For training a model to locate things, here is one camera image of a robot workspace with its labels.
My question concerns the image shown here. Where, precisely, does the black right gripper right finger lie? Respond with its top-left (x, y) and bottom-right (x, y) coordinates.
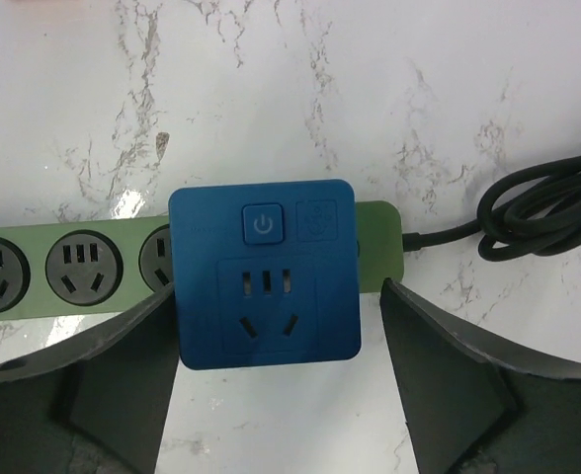
top-left (380, 279), bottom-right (581, 473)

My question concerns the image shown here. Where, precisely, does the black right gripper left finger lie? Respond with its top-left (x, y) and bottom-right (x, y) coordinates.
top-left (0, 286), bottom-right (179, 473)

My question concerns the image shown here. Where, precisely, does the blue cube socket adapter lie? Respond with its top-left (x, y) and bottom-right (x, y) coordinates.
top-left (168, 179), bottom-right (362, 370)

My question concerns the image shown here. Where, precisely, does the green power strip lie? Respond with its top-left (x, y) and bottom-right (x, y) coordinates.
top-left (0, 198), bottom-right (406, 324)

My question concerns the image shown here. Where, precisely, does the black power cord with plug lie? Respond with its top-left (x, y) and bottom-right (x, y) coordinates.
top-left (401, 139), bottom-right (581, 263)

